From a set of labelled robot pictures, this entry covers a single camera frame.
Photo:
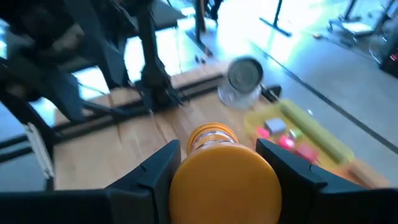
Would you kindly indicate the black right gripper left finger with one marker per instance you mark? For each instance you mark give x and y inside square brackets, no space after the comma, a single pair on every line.
[124,202]

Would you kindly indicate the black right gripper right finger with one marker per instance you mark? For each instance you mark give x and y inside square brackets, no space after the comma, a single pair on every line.
[326,202]

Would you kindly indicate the red wall charger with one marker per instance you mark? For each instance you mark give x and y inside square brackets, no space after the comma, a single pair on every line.
[306,152]

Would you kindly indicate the lavender charger block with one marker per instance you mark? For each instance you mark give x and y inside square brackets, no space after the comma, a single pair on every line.
[275,125]

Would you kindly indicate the yellow-capped hourglass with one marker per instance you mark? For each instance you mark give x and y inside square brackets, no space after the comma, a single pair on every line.
[224,186]

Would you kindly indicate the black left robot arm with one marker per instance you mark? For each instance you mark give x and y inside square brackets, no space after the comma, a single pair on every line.
[46,37]

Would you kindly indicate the yellow translucent bin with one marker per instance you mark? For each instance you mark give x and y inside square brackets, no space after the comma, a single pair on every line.
[314,130]

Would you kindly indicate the white ribbed strip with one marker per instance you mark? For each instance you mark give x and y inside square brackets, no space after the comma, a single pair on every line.
[38,149]

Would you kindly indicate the white cylindrical spotlight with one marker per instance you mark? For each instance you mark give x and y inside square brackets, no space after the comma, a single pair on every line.
[244,74]

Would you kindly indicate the black floor stand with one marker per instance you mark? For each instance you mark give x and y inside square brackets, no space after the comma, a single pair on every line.
[199,28]
[275,18]

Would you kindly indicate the black table edge rail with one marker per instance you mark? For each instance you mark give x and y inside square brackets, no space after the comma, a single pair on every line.
[93,119]

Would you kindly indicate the black rig upright post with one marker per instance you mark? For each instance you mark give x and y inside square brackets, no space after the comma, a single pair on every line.
[152,62]

